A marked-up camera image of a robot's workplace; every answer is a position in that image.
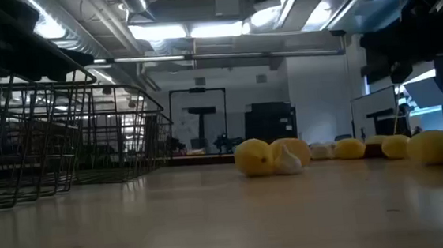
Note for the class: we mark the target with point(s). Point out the distant wooden table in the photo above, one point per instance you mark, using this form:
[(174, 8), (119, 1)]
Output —
[(208, 154)]

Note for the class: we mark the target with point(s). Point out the grey ceiling junction box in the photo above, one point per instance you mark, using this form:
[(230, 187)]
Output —
[(228, 4)]

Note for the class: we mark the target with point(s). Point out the grey office chair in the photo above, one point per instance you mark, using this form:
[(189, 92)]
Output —
[(343, 136)]

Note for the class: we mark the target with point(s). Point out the black cabinet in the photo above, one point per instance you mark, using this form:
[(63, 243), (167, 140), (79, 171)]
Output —
[(268, 120)]

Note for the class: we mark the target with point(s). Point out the whiteboard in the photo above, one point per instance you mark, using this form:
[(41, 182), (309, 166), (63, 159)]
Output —
[(370, 104)]

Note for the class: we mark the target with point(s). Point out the red pepper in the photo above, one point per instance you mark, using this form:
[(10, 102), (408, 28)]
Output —
[(373, 151)]

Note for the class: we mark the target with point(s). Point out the black aluminium table frame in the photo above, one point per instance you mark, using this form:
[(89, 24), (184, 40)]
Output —
[(200, 161)]

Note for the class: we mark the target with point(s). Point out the fluorescent ceiling light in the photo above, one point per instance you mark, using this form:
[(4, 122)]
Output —
[(159, 32), (216, 30)]

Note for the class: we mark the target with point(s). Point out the yellow lemon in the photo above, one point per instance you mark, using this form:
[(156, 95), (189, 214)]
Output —
[(252, 157), (349, 149), (377, 139), (431, 147), (395, 146)]

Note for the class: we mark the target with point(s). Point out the orange-tinted lemon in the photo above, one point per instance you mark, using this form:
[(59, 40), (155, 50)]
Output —
[(296, 149)]

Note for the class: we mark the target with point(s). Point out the large rectangular air duct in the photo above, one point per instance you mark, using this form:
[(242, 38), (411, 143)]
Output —
[(355, 10)]

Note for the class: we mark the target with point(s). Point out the square wall vent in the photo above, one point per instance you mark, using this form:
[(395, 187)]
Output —
[(200, 81), (261, 78)]

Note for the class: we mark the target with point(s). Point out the round silver air duct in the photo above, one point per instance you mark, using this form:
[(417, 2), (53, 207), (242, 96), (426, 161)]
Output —
[(134, 0)]

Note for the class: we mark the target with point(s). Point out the black portal frame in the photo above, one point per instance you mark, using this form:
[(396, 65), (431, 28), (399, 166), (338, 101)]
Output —
[(197, 90)]

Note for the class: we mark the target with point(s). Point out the black T-shaped stand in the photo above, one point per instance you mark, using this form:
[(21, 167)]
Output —
[(200, 110)]

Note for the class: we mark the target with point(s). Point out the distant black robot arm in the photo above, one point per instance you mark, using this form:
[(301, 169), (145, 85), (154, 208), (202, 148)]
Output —
[(225, 144)]

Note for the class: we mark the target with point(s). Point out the long horizontal metal pipe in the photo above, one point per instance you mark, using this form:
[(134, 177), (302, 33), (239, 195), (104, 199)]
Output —
[(240, 54)]

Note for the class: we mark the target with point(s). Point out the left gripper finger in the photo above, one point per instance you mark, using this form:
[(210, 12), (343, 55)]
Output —
[(51, 74), (72, 60)]

